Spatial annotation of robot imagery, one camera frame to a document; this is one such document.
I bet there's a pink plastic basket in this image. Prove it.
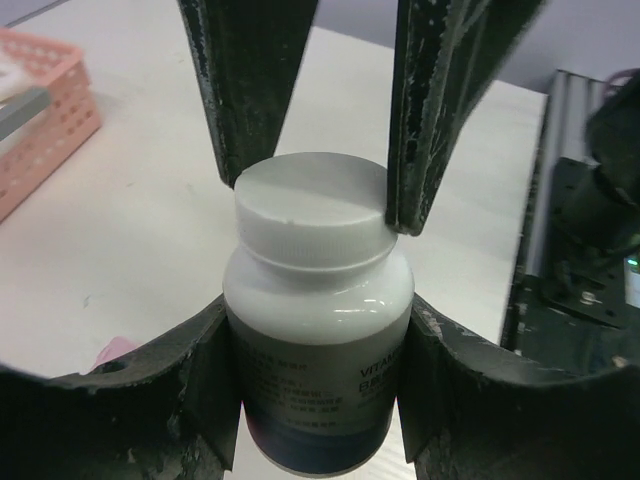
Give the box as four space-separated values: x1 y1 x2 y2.
1 28 102 218

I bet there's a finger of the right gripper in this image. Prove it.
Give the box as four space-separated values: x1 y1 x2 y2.
386 0 543 235
178 0 318 187

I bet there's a white bottle cap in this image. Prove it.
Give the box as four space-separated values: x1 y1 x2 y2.
234 152 397 271

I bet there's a white vitamin bottle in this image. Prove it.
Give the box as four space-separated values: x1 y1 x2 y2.
221 152 416 476

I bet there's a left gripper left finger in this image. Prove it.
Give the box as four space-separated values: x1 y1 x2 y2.
1 298 241 479

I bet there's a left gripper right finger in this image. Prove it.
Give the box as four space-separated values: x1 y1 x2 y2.
398 297 639 479

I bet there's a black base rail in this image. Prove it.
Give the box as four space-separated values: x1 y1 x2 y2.
499 69 640 371

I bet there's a pink pill organizer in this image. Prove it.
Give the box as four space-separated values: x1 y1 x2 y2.
93 336 139 369

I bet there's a white cloth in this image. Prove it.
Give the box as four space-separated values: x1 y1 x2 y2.
0 52 32 104

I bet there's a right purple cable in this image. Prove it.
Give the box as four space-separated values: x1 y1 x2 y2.
602 68 640 96

